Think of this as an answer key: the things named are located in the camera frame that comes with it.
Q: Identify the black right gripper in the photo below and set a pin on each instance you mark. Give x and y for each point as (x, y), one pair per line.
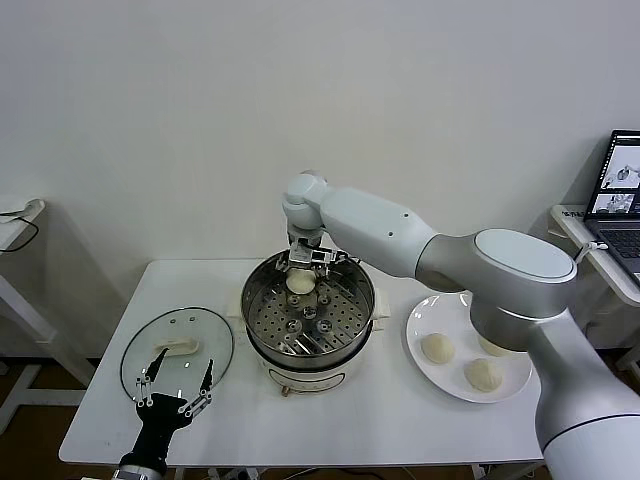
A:
(305, 236)

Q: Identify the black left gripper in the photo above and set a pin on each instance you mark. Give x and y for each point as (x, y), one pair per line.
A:
(160, 415)

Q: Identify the white steamed baozi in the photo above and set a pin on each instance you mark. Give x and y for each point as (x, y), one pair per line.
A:
(437, 348)
(483, 375)
(492, 348)
(300, 282)

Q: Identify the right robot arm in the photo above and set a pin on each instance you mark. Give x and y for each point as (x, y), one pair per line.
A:
(375, 225)

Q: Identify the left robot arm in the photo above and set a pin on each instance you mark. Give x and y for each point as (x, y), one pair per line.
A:
(131, 473)

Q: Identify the stainless steel steamer basket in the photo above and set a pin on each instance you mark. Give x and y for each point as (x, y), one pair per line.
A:
(280, 320)

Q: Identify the white electric cooker pot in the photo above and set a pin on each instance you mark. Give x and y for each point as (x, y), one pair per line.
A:
(305, 377)

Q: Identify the white round plate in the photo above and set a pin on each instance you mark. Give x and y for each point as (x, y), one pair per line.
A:
(440, 380)

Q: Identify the white side table with laptop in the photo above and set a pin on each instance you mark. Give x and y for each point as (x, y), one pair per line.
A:
(607, 265)

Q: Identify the open grey laptop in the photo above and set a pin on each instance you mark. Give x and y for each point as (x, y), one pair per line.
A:
(617, 200)

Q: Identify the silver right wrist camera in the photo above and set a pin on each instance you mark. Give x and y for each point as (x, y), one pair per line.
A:
(312, 255)

